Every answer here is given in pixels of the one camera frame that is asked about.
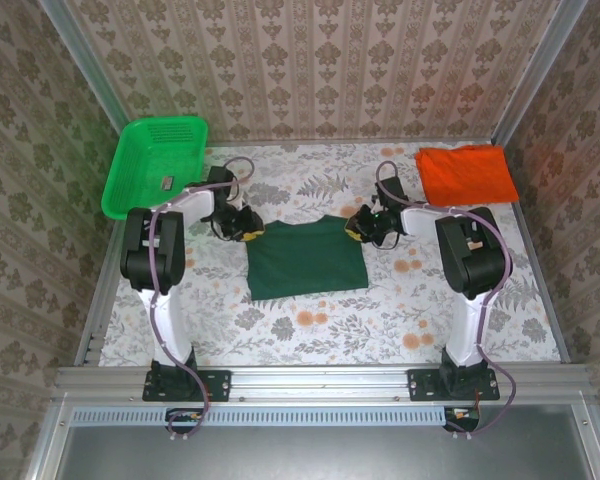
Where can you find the dark green t-shirt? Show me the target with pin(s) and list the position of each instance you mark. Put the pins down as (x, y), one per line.
(305, 260)

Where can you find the small dark basket label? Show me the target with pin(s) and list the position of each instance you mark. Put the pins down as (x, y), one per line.
(167, 182)

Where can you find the floral printed table cover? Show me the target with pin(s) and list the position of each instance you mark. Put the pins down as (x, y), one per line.
(340, 330)

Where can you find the folded orange t-shirt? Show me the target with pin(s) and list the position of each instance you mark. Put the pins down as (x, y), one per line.
(467, 175)

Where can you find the green plastic basket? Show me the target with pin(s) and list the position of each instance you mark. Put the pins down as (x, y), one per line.
(145, 160)

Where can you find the small black connector board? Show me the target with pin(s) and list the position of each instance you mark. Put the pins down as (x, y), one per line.
(185, 419)
(462, 416)

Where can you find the grey metal panel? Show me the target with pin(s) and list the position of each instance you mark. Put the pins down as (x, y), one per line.
(325, 455)

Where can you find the aluminium mounting rail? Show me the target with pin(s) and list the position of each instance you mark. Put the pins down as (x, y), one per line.
(320, 382)

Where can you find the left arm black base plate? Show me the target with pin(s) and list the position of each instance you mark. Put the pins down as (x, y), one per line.
(215, 385)

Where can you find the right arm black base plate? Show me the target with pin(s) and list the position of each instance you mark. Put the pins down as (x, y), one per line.
(425, 387)

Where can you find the aluminium frame post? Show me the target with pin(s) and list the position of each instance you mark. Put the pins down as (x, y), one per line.
(540, 70)
(82, 65)

